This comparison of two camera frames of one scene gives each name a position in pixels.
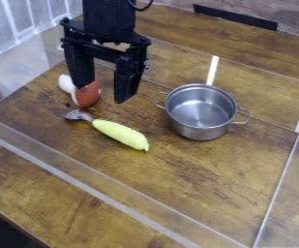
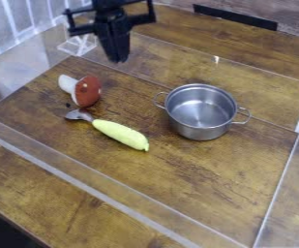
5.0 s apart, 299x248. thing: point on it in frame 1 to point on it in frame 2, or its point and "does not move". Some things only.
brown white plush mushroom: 85,94 does not move
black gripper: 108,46 to 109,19
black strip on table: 235,16 does not move
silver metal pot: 201,110 does not move
